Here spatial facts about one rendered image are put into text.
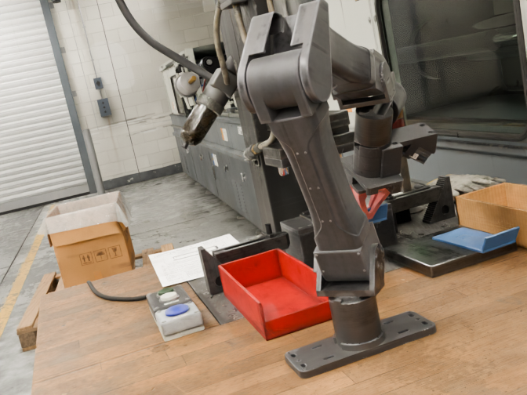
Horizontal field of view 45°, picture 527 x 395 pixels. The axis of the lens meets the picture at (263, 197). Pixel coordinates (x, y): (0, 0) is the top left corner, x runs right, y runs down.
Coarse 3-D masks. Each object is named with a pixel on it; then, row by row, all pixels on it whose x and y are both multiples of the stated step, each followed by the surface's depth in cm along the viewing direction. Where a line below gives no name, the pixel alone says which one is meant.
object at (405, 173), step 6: (402, 156) 145; (402, 162) 145; (402, 168) 146; (408, 168) 146; (402, 174) 146; (408, 174) 146; (408, 180) 146; (408, 186) 146; (414, 210) 146; (420, 210) 146
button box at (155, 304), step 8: (176, 288) 117; (104, 296) 129; (112, 296) 128; (136, 296) 124; (144, 296) 124; (152, 296) 115; (160, 296) 114; (176, 296) 111; (184, 296) 112; (152, 304) 111; (160, 304) 110; (168, 304) 109; (176, 304) 109; (152, 312) 111
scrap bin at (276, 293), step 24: (240, 264) 116; (264, 264) 118; (288, 264) 114; (240, 288) 102; (264, 288) 115; (288, 288) 112; (312, 288) 104; (240, 312) 106; (264, 312) 103; (288, 312) 101; (312, 312) 95; (264, 336) 94
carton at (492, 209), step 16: (480, 192) 126; (496, 192) 128; (512, 192) 126; (464, 208) 123; (480, 208) 118; (496, 208) 113; (512, 208) 109; (464, 224) 124; (480, 224) 119; (496, 224) 115; (512, 224) 110
